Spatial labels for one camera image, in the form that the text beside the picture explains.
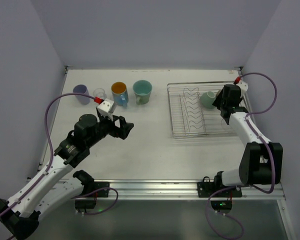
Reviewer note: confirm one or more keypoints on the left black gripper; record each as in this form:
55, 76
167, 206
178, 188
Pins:
115, 126

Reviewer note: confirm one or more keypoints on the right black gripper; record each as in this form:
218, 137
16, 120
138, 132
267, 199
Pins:
225, 106

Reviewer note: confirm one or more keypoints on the blue cup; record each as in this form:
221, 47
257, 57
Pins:
120, 94

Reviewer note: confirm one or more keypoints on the large green cup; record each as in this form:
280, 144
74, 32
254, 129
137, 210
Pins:
142, 90

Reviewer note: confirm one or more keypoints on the clear plastic cup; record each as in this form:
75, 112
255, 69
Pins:
100, 93

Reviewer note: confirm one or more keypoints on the purple plastic cup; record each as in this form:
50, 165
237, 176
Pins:
82, 92

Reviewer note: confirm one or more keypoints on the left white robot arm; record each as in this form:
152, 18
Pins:
21, 213

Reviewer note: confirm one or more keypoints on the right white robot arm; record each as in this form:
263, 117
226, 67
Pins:
261, 162

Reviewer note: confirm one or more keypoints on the small mint green cup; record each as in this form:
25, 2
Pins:
207, 99

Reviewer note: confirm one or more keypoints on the beige cup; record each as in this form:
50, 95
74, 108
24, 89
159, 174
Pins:
217, 94

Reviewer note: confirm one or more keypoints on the left black controller box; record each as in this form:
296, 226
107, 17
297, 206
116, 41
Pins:
83, 205

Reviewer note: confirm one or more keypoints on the black controller box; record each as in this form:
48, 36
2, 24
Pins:
83, 205
222, 206

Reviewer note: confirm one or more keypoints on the right black controller box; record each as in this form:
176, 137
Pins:
222, 206

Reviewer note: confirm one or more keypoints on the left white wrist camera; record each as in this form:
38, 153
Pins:
106, 108

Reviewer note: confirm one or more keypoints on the metal wire dish rack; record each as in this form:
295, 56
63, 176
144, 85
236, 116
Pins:
188, 117

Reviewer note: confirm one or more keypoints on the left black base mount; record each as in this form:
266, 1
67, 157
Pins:
101, 186

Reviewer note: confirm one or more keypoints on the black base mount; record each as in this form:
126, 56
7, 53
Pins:
101, 186
207, 187

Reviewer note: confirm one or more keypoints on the aluminium mounting rail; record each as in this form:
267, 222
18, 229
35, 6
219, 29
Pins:
179, 190

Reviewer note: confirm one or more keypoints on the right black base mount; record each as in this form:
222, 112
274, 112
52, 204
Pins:
207, 187

